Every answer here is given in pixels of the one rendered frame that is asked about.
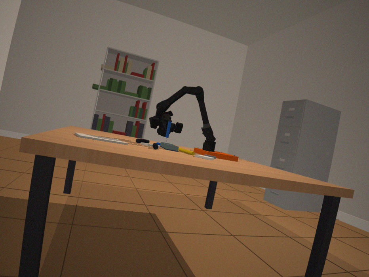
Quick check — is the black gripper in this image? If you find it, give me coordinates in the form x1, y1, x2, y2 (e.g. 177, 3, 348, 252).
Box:
150, 116, 183, 133

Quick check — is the letter keyboard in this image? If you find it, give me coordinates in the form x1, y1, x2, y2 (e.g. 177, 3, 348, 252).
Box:
160, 142, 179, 152

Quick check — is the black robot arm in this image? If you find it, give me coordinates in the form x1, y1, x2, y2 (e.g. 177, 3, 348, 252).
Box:
149, 86, 216, 152

